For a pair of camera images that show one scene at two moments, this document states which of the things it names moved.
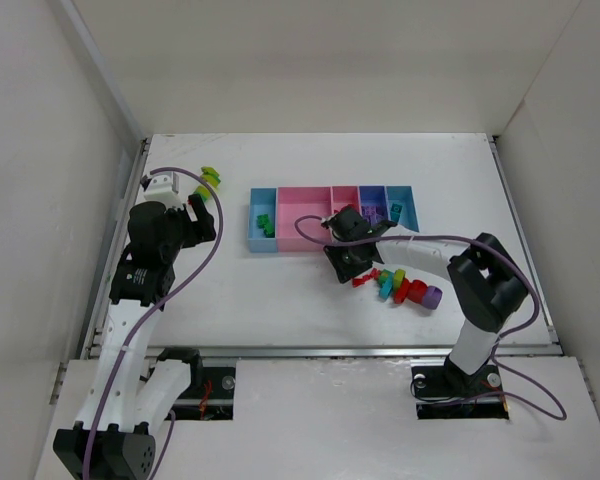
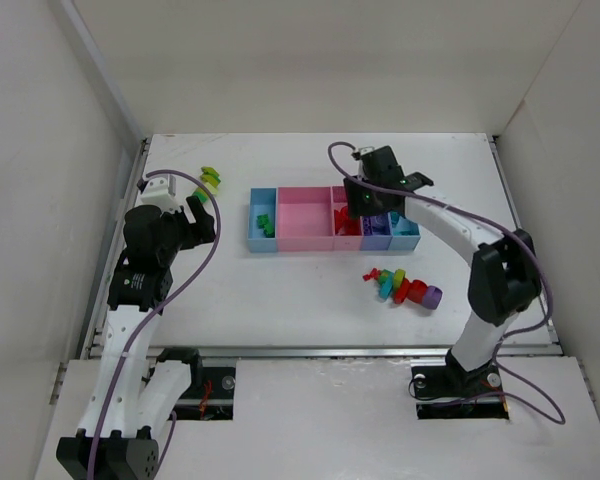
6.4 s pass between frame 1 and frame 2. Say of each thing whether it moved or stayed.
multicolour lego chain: stayed
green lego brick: stayed
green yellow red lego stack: stayed
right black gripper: moved
